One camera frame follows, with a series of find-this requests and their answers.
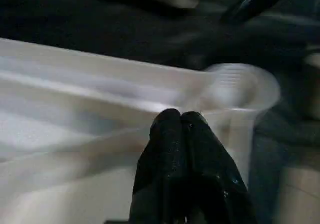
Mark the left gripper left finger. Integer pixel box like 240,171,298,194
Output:
130,108,189,224

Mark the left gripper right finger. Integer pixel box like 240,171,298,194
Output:
181,111,259,224

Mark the white plastic table top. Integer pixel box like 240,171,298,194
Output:
0,36,281,224

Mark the black work mat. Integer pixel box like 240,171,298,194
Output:
0,0,320,224

